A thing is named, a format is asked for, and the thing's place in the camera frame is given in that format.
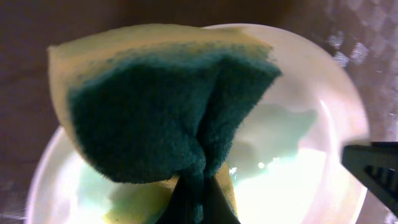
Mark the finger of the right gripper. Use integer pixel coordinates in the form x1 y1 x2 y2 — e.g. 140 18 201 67
341 142 397 215

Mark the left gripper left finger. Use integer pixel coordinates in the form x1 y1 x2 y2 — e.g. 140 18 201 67
156 177 193 224

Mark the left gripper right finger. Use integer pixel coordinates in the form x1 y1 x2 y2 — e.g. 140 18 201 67
203 177 240 224

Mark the white plate with green stain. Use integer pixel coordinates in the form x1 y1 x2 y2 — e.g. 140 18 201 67
26 24 369 224

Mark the green yellow sponge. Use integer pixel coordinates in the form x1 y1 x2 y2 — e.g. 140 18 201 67
47 24 282 223

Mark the large brown tray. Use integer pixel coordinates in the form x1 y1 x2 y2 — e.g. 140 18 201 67
1 0 397 223

